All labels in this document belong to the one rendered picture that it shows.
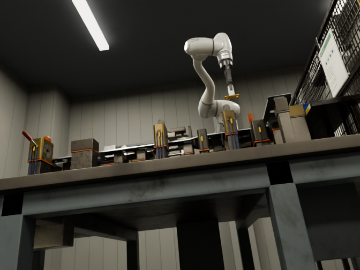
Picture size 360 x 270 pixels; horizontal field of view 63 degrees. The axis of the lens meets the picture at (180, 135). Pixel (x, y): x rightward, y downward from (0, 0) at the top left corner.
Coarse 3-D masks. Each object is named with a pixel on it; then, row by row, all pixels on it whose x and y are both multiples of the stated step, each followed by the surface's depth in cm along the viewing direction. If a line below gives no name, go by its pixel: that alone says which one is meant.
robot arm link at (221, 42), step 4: (216, 36) 185; (220, 36) 183; (224, 36) 183; (216, 40) 181; (220, 40) 181; (224, 40) 182; (228, 40) 183; (216, 44) 180; (220, 44) 180; (224, 44) 180; (228, 44) 181; (216, 48) 180; (220, 48) 180; (224, 48) 180; (228, 48) 180; (212, 52) 182; (216, 52) 182; (216, 56) 186
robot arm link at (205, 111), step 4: (200, 100) 223; (200, 104) 223; (204, 104) 220; (212, 104) 222; (216, 104) 224; (200, 108) 225; (204, 108) 222; (208, 108) 222; (212, 108) 223; (216, 108) 224; (200, 112) 228; (204, 112) 226; (208, 112) 225; (212, 112) 225; (216, 112) 225; (200, 116) 233; (204, 116) 230; (208, 116) 229; (212, 116) 229
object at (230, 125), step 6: (222, 114) 142; (228, 114) 141; (234, 114) 141; (222, 120) 148; (228, 120) 139; (234, 120) 139; (228, 126) 138; (234, 126) 138; (228, 132) 137; (234, 132) 137; (228, 138) 137; (234, 138) 135; (228, 144) 138; (234, 144) 136
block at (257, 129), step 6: (258, 120) 139; (264, 120) 139; (252, 126) 138; (258, 126) 138; (264, 126) 137; (252, 132) 138; (258, 132) 137; (264, 132) 136; (252, 138) 141; (258, 138) 136; (264, 138) 135; (258, 144) 136; (264, 144) 135
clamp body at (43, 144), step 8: (32, 144) 153; (40, 144) 152; (48, 144) 158; (32, 152) 151; (40, 152) 150; (48, 152) 156; (32, 160) 150; (40, 160) 149; (48, 160) 155; (32, 168) 147; (40, 168) 148; (48, 168) 155
